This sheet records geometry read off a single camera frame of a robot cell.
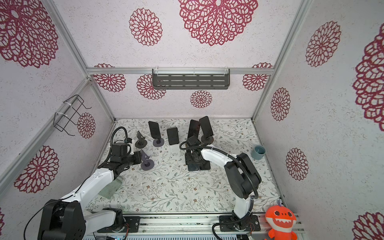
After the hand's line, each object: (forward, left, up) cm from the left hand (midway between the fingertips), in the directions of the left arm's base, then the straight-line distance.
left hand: (142, 157), depth 88 cm
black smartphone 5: (+19, -31, +4) cm, 37 cm away
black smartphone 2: (-5, -30, -5) cm, 31 cm away
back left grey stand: (+17, -6, -9) cm, 20 cm away
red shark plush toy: (-33, -69, -1) cm, 77 cm away
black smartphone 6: (+20, -39, +4) cm, 44 cm away
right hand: (+1, -29, -5) cm, 29 cm away
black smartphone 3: (+18, -6, +4) cm, 19 cm away
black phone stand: (+15, +5, -6) cm, 17 cm away
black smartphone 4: (+14, -18, +2) cm, 22 cm away
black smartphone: (-3, -37, -7) cm, 38 cm away
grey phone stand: (-1, -2, -7) cm, 7 cm away
